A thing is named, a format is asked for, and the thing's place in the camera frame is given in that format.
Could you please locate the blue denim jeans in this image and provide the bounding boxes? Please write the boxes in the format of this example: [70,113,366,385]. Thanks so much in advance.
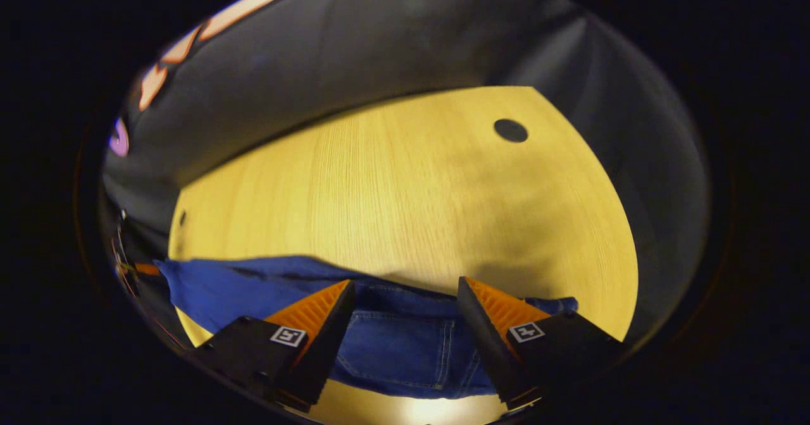
[155,256,580,400]

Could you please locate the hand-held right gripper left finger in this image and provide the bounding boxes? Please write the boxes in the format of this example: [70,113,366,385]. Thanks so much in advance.
[190,280,356,413]

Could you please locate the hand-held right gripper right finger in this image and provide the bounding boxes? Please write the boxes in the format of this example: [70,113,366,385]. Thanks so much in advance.
[457,276,624,411]

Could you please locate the black backdrop cloth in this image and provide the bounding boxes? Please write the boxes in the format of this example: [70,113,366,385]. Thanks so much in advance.
[101,0,713,350]

